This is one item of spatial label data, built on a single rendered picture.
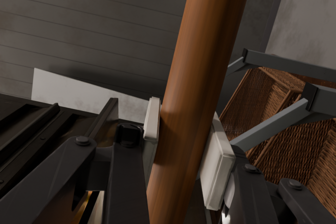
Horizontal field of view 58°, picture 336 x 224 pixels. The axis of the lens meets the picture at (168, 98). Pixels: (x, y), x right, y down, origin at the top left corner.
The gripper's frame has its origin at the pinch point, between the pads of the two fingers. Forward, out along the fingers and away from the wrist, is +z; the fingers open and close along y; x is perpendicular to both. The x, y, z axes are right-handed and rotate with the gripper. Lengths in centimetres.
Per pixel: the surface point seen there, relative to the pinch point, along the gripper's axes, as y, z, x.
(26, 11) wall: -168, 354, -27
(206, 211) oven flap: 25, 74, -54
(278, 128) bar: 20.5, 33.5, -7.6
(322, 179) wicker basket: 60, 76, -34
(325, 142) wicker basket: 60, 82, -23
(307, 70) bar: 45, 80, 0
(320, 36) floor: 119, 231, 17
